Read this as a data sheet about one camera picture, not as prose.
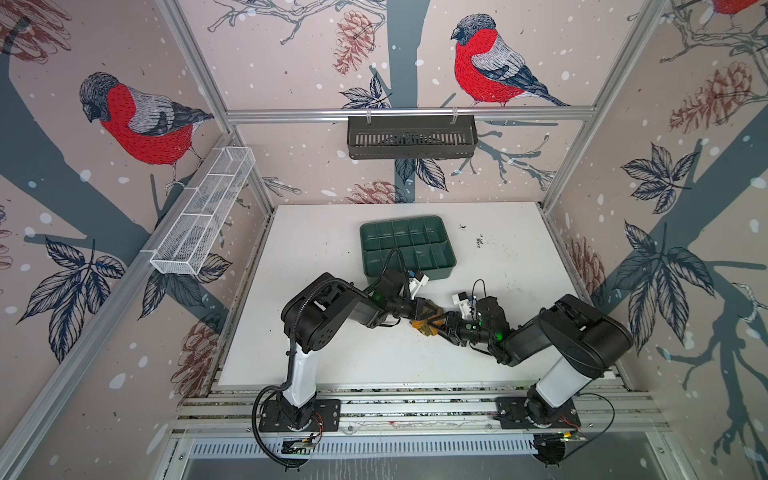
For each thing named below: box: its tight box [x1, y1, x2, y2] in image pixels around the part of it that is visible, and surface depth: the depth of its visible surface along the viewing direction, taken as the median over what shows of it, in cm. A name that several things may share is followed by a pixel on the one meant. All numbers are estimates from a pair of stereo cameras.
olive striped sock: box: [410, 300, 445, 336], surface depth 87 cm
